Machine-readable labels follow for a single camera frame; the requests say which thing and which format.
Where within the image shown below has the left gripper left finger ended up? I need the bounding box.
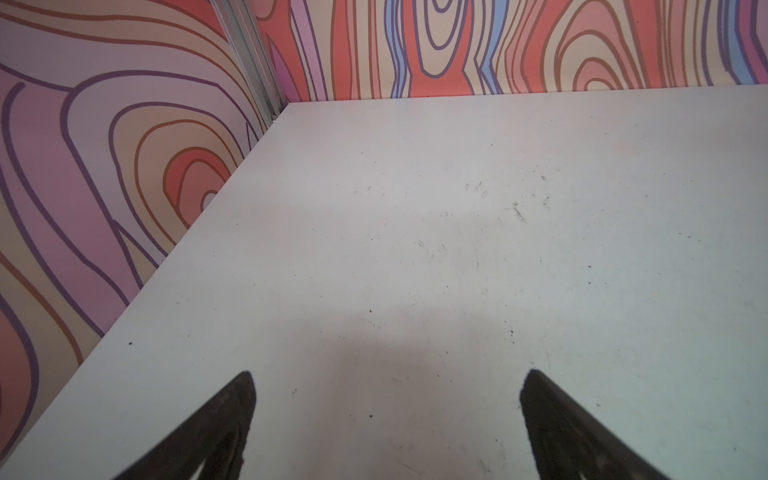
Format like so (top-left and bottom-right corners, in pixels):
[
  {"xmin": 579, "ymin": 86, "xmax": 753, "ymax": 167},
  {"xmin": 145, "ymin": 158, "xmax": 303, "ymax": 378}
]
[{"xmin": 117, "ymin": 371, "xmax": 257, "ymax": 479}]

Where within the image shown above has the aluminium corner frame post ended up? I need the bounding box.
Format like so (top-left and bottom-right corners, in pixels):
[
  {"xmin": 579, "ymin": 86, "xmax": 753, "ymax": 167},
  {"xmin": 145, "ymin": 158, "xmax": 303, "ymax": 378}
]
[{"xmin": 211, "ymin": 0, "xmax": 287, "ymax": 130}]

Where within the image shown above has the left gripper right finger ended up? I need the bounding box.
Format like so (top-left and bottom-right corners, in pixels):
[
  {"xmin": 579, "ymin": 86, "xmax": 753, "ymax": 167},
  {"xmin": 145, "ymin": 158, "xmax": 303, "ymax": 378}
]
[{"xmin": 519, "ymin": 369, "xmax": 666, "ymax": 480}]

